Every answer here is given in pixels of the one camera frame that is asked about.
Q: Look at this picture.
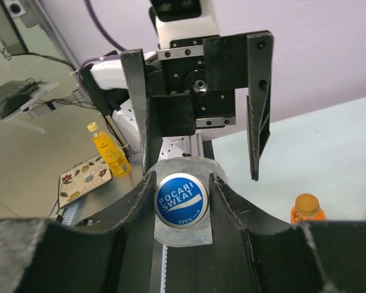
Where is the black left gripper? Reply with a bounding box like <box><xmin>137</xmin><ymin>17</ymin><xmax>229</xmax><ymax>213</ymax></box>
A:
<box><xmin>121</xmin><ymin>31</ymin><xmax>274</xmax><ymax>181</ymax></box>

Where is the white slotted cable duct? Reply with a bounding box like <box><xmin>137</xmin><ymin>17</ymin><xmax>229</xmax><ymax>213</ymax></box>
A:
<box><xmin>48</xmin><ymin>199</ymin><xmax>84</xmax><ymax>226</ymax></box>

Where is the black computer mouse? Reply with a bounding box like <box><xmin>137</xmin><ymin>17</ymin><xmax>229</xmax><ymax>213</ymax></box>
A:
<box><xmin>0</xmin><ymin>93</ymin><xmax>31</xmax><ymax>118</ymax></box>

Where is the black keyboard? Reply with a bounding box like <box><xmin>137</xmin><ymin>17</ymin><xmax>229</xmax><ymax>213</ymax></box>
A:
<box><xmin>0</xmin><ymin>79</ymin><xmax>37</xmax><ymax>102</ymax></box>

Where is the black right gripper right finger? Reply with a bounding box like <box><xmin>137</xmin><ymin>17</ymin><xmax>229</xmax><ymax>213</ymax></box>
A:
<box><xmin>209</xmin><ymin>174</ymin><xmax>366</xmax><ymax>292</ymax></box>

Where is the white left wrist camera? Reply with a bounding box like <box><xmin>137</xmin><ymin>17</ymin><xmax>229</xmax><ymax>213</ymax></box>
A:
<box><xmin>149</xmin><ymin>0</ymin><xmax>220</xmax><ymax>49</ymax></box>

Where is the small orange juice bottle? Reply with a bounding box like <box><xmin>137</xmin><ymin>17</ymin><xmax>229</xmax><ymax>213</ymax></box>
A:
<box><xmin>290</xmin><ymin>194</ymin><xmax>326</xmax><ymax>225</ymax></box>

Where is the grey keyboard tray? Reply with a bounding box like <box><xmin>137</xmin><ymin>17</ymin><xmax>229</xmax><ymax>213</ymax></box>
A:
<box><xmin>0</xmin><ymin>78</ymin><xmax>59</xmax><ymax>123</ymax></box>

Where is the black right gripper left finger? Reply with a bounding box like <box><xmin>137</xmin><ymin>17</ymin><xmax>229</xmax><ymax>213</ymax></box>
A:
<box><xmin>0</xmin><ymin>172</ymin><xmax>156</xmax><ymax>292</ymax></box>

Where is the yellow oil bottle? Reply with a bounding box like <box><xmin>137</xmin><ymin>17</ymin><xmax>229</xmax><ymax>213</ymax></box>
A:
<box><xmin>87</xmin><ymin>122</ymin><xmax>131</xmax><ymax>178</ymax></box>

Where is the floral pot holder mat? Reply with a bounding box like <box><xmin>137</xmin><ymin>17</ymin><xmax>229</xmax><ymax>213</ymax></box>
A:
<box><xmin>58</xmin><ymin>155</ymin><xmax>112</xmax><ymax>209</ymax></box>

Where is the blue Pocari Sweat cap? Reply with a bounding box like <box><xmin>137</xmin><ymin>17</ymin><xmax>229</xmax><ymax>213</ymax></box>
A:
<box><xmin>154</xmin><ymin>173</ymin><xmax>209</xmax><ymax>230</ymax></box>

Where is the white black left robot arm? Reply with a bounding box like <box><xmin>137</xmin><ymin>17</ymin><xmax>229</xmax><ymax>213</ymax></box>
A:
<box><xmin>81</xmin><ymin>31</ymin><xmax>274</xmax><ymax>180</ymax></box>

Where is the clear blue-label Pocari bottle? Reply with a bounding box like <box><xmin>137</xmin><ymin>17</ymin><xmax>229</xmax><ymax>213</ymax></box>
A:
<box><xmin>151</xmin><ymin>157</ymin><xmax>227</xmax><ymax>248</ymax></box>

